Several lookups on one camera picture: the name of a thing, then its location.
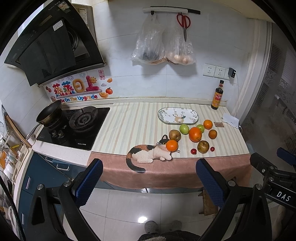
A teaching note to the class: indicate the black plug adapter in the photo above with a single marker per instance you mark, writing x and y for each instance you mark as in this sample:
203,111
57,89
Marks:
231,73

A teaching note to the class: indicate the black gas stove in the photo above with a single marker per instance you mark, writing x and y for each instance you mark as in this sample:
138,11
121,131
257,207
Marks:
77,128

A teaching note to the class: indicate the large green apple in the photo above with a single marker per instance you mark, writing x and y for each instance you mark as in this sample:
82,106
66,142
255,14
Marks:
184,129

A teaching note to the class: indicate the white wall socket right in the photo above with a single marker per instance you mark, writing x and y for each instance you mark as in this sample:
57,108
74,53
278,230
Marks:
219,72

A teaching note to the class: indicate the large orange with stem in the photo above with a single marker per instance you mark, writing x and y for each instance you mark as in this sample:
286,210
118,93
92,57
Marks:
195,134

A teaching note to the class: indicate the small brown card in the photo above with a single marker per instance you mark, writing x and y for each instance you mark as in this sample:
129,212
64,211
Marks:
219,124

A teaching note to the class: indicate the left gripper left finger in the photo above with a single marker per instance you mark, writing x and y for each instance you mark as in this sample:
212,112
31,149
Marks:
74,194

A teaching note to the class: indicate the white wall socket left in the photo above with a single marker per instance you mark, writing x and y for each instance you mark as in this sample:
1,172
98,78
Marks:
209,70

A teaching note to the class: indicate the black range hood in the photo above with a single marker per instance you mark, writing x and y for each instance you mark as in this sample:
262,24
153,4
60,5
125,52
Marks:
56,43

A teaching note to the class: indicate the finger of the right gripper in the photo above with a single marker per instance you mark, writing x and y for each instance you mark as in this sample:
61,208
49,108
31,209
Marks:
286,156

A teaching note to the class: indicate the dark orange right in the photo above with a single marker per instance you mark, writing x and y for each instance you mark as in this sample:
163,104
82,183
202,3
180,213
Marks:
212,134

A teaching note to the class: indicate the plastic bag with eggs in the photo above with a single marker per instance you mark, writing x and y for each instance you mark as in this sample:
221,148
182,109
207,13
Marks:
179,50

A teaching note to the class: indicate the grey slipper right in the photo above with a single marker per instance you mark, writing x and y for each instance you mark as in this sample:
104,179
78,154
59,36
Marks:
175,225

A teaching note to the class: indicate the white wall socket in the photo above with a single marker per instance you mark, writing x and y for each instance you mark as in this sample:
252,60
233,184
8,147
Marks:
219,72
209,70

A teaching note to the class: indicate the wooden stool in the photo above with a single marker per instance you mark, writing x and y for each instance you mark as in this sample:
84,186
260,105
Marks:
208,206

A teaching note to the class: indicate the dark soy sauce bottle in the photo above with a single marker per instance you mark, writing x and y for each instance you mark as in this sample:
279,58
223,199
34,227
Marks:
217,95

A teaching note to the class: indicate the brown pear front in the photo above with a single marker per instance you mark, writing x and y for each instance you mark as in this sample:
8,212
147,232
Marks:
203,147

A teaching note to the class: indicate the plastic bag with dark items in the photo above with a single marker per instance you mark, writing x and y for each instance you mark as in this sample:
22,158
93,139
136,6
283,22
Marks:
149,47

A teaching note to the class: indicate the small orange upper right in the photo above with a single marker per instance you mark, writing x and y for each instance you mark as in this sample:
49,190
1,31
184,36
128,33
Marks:
207,124

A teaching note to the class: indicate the grey slipper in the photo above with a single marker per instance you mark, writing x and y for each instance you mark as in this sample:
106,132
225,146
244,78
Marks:
175,225
151,227

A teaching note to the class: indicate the oval floral white plate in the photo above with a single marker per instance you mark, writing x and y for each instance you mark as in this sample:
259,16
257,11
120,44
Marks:
178,116

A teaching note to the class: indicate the colourful fruit wall sticker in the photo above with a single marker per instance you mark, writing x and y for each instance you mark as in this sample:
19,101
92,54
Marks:
83,86

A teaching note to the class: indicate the brown pear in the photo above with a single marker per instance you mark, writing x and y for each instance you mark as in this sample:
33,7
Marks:
203,147
174,135

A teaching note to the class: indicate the small green apple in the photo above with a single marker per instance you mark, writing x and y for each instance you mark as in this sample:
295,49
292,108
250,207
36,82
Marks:
201,127

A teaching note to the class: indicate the black frying pan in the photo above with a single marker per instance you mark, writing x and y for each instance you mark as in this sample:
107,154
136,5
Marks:
48,116

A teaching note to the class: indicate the white folded paper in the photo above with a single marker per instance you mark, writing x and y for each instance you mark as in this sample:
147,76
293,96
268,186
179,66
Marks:
231,120

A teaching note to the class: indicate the grey slipper left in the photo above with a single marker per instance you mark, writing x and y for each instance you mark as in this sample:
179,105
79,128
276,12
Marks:
151,227

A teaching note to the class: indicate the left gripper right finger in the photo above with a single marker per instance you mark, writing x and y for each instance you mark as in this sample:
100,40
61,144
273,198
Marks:
223,195

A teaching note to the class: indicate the white wall hook rail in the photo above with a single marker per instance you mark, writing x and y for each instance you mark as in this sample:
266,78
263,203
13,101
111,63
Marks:
170,9

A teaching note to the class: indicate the red handled scissors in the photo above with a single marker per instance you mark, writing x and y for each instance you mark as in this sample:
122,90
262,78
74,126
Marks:
185,22

